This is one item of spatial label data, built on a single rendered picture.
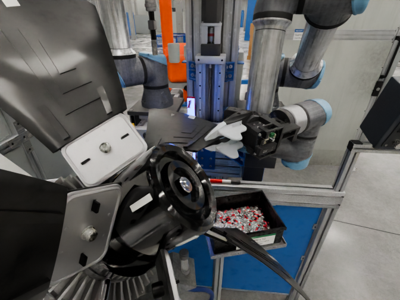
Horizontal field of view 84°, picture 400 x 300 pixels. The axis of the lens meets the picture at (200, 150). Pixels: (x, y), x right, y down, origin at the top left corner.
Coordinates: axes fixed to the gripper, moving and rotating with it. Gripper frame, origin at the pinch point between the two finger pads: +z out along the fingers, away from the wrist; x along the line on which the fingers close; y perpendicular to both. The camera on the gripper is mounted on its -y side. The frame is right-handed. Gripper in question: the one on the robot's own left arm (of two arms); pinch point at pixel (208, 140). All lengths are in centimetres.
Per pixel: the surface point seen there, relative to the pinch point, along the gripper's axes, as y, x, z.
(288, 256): 10, 72, -45
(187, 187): 14.7, -5.9, 13.1
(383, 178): -6, 120, -228
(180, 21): -979, 101, -502
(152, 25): 2.3, -21.4, 11.4
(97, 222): 14.9, -6.4, 23.3
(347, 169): 10, 22, -51
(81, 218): 15.4, -8.2, 24.3
